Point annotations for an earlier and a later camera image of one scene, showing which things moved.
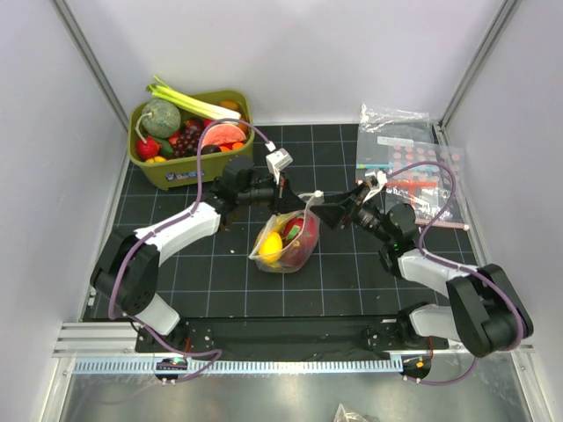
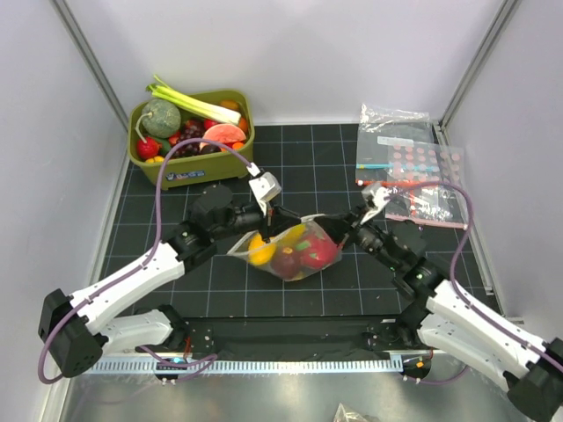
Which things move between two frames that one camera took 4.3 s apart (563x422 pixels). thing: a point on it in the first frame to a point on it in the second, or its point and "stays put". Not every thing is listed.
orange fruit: x=230 y=104 stays put
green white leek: x=161 y=90 stays put
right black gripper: x=339 y=204 to x=344 y=226
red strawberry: x=149 y=149 stays put
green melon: x=160 y=119 stays put
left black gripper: x=284 y=199 to x=276 y=220
